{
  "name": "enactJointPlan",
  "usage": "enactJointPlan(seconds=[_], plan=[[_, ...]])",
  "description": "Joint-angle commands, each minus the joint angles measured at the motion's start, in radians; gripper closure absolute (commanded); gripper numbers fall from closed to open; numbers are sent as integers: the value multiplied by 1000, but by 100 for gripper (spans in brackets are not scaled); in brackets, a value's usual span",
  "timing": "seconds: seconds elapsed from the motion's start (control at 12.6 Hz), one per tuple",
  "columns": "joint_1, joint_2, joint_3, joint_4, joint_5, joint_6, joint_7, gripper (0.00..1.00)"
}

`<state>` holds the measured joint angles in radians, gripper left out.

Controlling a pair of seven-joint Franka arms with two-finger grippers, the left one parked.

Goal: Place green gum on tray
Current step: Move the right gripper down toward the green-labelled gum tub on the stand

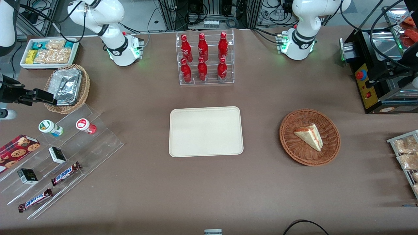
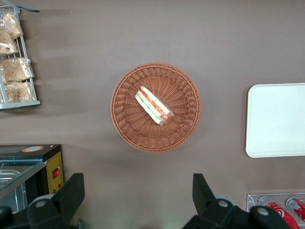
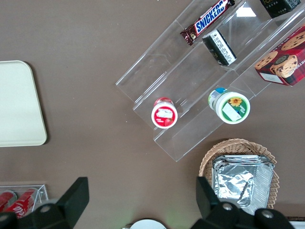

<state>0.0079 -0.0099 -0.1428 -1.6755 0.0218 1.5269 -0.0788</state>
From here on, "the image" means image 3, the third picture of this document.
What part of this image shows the silver foil tray stack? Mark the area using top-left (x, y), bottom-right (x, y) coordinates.
top-left (211, 154), bottom-right (275, 215)

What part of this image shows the Snickers chocolate bar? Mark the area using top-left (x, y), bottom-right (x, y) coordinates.
top-left (180, 0), bottom-right (236, 46)

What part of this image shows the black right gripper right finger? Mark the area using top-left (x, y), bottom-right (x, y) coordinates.
top-left (190, 176), bottom-right (295, 229)

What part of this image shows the small black box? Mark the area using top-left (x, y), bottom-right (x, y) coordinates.
top-left (259, 0), bottom-right (302, 19)
top-left (202, 29), bottom-right (237, 66)

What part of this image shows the green gum canister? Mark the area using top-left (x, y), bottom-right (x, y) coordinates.
top-left (208, 87), bottom-right (251, 125)

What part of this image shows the red cola bottle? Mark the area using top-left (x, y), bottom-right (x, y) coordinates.
top-left (0, 190), bottom-right (18, 212)
top-left (4, 187), bottom-right (39, 219)

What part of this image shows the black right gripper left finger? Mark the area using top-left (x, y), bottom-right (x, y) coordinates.
top-left (0, 176), bottom-right (90, 229)

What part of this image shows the clear acrylic bottle rack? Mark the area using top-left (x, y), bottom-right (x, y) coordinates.
top-left (0, 183), bottom-right (50, 214)

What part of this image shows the light wicker basket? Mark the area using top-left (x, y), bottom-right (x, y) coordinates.
top-left (199, 138), bottom-right (280, 210)

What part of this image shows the red cookie box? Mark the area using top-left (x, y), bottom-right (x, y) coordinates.
top-left (254, 23), bottom-right (305, 87)

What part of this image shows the cream rectangular tray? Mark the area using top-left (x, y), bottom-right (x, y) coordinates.
top-left (0, 60), bottom-right (48, 147)

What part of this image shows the red gum canister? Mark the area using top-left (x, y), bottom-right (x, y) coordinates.
top-left (151, 96), bottom-right (179, 129)

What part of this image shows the clear acrylic stepped stand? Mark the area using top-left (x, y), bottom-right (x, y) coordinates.
top-left (115, 0), bottom-right (305, 163)

